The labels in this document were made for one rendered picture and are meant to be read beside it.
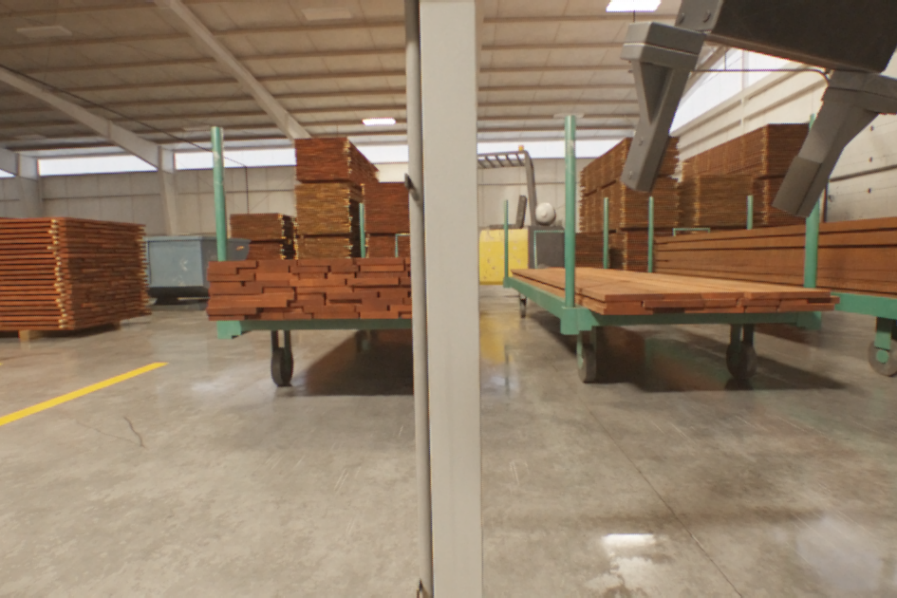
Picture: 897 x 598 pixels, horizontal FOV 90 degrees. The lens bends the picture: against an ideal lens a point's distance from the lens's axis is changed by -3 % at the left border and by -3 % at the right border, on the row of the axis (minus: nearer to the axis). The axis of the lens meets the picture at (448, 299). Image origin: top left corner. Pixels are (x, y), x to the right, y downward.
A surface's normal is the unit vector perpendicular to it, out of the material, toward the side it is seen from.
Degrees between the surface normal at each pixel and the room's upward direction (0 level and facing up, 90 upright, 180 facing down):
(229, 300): 90
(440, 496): 90
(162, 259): 90
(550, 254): 91
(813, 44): 113
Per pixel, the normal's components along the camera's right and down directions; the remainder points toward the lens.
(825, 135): -0.98, -0.10
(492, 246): -0.25, 0.09
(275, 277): -0.03, 0.09
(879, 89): 0.08, 0.48
